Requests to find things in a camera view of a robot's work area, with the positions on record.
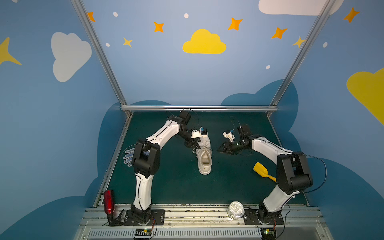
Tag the blue dotted work glove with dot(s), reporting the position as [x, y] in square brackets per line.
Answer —
[128, 156]

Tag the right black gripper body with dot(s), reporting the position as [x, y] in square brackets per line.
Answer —
[234, 145]

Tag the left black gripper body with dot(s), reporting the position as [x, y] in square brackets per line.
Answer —
[192, 142]

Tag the red bottle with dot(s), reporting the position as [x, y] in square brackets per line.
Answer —
[109, 204]

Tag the right small circuit board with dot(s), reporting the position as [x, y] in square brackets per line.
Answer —
[268, 234]

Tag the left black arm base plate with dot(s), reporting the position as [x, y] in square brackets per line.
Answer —
[135, 217]

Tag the yellow plastic scoop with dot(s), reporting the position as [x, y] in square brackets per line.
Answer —
[263, 172]

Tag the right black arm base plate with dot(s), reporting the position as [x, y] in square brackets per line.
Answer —
[262, 217]

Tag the aluminium frame right post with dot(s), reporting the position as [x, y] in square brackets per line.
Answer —
[311, 38]

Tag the white sneaker shoe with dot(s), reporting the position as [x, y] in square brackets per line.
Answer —
[204, 155]

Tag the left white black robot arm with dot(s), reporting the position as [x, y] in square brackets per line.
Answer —
[146, 162]

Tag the aluminium front rail base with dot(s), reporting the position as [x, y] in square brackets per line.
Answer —
[207, 222]

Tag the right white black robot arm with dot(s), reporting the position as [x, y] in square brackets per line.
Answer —
[293, 174]

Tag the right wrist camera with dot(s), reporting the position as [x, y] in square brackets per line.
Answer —
[229, 134]

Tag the aluminium frame left post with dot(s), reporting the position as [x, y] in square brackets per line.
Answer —
[87, 24]

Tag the left small circuit board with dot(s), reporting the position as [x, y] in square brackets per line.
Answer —
[142, 234]

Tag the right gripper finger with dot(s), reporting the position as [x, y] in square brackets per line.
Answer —
[224, 146]
[225, 152]

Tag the small circuit board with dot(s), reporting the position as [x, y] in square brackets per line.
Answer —
[268, 234]
[142, 234]

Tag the aluminium frame post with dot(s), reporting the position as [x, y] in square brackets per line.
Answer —
[87, 24]
[311, 38]

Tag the white shoelace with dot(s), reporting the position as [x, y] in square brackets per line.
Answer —
[203, 148]

